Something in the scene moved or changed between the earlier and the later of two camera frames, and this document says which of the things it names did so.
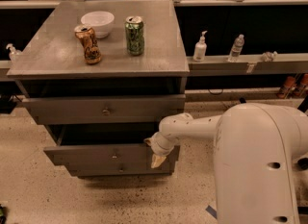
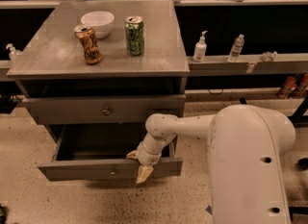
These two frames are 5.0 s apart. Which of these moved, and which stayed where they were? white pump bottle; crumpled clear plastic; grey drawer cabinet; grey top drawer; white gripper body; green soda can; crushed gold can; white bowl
Moved: white gripper body
Stayed: green soda can; crushed gold can; white bowl; grey drawer cabinet; crumpled clear plastic; grey top drawer; white pump bottle
